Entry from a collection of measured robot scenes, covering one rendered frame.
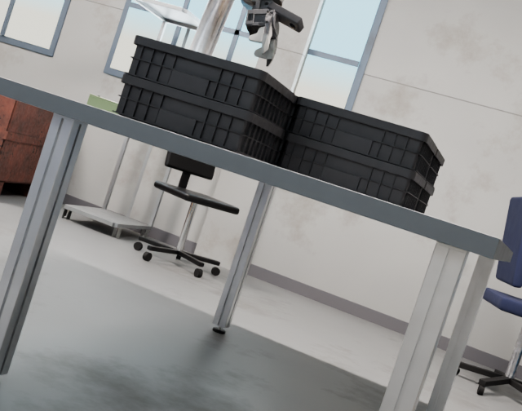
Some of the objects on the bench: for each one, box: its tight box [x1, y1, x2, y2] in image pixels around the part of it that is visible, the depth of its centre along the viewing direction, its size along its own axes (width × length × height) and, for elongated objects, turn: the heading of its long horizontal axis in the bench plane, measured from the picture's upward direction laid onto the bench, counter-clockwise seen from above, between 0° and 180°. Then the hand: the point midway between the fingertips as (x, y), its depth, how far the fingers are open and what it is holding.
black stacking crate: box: [414, 182, 435, 214], centre depth 257 cm, size 40×30×12 cm
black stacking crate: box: [276, 132, 426, 210], centre depth 229 cm, size 40×30×12 cm
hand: (267, 56), depth 208 cm, fingers open, 5 cm apart
